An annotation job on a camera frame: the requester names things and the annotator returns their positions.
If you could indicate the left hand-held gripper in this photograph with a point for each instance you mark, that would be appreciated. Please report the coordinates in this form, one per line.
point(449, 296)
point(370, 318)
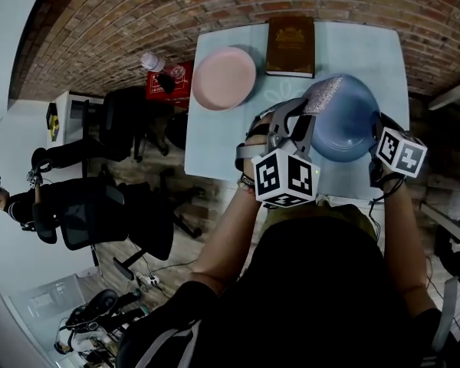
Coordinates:
point(283, 178)

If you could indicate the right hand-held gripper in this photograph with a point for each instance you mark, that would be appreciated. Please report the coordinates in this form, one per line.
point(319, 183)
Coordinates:
point(402, 153)

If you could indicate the grey glittery sponge cloth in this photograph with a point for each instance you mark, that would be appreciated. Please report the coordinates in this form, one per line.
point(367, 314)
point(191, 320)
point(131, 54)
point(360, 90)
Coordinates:
point(324, 94)

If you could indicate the blue large plate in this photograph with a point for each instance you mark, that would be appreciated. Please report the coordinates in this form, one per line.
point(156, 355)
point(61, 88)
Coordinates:
point(345, 129)

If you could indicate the pink large plate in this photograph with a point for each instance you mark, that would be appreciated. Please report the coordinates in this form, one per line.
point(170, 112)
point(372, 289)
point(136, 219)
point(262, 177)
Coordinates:
point(224, 77)

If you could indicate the person's left forearm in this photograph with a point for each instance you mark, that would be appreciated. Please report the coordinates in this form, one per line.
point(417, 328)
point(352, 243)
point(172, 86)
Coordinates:
point(230, 236)

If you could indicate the person's right forearm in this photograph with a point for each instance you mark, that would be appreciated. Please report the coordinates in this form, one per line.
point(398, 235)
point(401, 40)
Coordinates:
point(404, 244)

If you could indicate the person's left hand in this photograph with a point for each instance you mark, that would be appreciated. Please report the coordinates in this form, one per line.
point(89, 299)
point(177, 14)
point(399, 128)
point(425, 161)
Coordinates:
point(258, 139)

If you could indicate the black wristband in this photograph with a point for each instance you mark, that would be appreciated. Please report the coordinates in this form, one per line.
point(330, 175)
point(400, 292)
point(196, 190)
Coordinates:
point(391, 184)

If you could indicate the brown hardcover book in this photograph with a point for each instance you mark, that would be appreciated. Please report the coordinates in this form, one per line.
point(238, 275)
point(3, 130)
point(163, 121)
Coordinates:
point(290, 46)

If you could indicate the red box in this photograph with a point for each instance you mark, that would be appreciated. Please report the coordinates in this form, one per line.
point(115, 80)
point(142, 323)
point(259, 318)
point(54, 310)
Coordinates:
point(153, 90)

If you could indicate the clear bottle with pink cap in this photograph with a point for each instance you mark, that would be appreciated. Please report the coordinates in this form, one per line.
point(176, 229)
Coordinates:
point(157, 63)

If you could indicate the person's black shirt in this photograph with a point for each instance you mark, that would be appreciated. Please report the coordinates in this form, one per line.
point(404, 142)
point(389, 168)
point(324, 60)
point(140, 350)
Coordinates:
point(310, 301)

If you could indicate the white power strip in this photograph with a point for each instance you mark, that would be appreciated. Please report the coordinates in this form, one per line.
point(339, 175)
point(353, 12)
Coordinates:
point(147, 280)

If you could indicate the yellow and black object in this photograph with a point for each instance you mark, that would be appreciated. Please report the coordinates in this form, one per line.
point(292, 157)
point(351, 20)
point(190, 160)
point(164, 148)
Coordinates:
point(53, 123)

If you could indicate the dark table with white frame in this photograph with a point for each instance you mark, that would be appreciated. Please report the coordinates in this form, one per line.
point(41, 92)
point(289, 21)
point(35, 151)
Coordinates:
point(452, 92)

